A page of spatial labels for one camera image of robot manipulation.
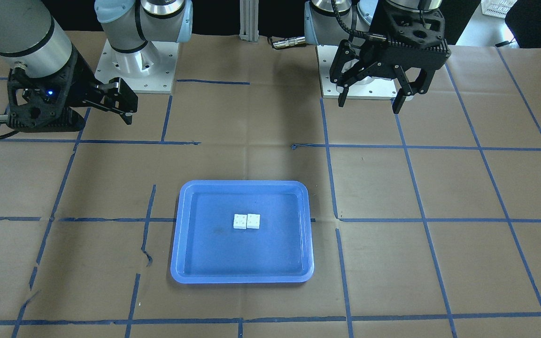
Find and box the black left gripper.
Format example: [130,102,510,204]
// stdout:
[329,0,451,114]

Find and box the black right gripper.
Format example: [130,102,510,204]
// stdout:
[7,47,138,132]

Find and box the white block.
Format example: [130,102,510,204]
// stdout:
[246,214,261,229]
[232,214,248,230]

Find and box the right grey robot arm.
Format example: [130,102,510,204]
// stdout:
[0,0,193,139]

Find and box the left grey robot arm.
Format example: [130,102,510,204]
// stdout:
[304,0,451,114]

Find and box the blue plastic tray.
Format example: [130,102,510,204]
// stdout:
[169,180,314,284]

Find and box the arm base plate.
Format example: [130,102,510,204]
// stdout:
[94,40,181,94]
[317,46,398,100]

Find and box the aluminium frame post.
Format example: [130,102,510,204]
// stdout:
[239,0,259,43]

